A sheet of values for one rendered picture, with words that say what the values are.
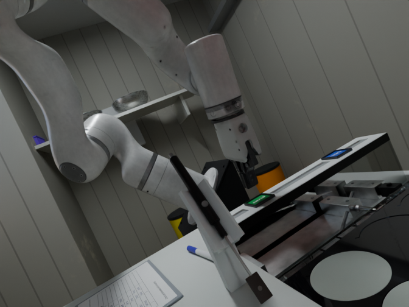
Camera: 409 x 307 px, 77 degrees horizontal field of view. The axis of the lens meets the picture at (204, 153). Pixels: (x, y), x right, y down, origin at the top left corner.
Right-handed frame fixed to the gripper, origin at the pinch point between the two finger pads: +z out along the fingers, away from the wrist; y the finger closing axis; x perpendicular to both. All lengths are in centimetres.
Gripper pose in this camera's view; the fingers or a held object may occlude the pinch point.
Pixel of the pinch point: (248, 178)
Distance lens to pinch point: 60.5
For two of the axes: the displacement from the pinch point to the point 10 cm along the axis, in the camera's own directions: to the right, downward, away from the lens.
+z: 3.4, 9.1, 2.3
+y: -3.8, -0.9, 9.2
